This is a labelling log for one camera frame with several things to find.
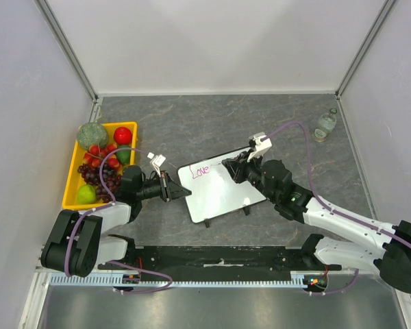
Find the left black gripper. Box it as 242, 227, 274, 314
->
136, 170, 191, 202

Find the white whiteboard black frame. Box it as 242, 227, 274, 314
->
177, 147, 266, 223

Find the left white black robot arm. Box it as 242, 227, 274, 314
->
40, 165, 192, 278

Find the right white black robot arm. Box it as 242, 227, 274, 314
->
222, 151, 411, 294

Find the green lime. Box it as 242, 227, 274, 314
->
116, 145, 131, 165

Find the purple grape bunch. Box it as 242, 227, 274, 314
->
77, 164, 121, 203

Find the red apple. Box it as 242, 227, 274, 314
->
113, 126, 133, 145

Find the red strawberry cluster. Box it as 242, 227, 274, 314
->
83, 143, 121, 171

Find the green pear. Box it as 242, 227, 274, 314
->
76, 184, 97, 205

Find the clear glass bottle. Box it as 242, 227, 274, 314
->
313, 108, 338, 142

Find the green netted melon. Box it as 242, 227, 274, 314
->
76, 122, 109, 149

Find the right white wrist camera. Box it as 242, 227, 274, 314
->
247, 132, 272, 162

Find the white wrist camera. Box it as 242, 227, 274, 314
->
147, 152, 166, 177
247, 132, 272, 162

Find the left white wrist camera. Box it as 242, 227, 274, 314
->
147, 152, 166, 177

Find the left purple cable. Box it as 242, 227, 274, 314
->
63, 147, 174, 295

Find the purple cable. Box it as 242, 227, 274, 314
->
265, 121, 411, 296
63, 147, 174, 295

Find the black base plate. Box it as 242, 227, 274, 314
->
97, 244, 342, 282

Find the white slotted cable duct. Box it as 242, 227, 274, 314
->
49, 272, 321, 289

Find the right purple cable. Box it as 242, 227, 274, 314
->
265, 121, 411, 296

